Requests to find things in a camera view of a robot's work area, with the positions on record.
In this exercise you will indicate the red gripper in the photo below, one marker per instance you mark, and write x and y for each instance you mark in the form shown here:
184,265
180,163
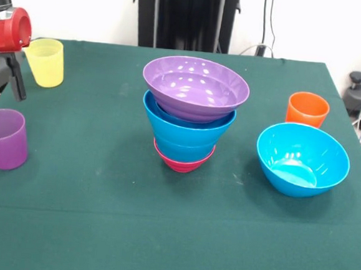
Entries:
7,32

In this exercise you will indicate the purple cup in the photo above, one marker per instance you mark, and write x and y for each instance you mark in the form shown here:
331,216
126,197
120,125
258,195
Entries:
4,143

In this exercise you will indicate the small dark blue bowl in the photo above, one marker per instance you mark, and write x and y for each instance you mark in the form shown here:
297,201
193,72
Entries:
158,107

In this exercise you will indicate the large blue bowl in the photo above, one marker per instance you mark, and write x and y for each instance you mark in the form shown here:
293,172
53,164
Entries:
301,163
185,133

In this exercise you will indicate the wide purple bowl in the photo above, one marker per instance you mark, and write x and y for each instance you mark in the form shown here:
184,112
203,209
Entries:
196,89

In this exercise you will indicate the small red bowl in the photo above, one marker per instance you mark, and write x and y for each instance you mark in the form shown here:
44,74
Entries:
182,166

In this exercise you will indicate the yellow cup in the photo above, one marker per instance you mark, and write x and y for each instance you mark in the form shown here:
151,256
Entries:
45,65

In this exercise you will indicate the dark green tablecloth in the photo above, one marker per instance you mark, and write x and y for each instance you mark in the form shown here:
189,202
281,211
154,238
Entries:
167,221

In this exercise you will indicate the black power plug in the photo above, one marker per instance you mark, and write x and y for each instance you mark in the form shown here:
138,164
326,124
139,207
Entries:
261,50

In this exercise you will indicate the orange cup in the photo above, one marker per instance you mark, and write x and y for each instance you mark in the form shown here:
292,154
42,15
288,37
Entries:
307,112

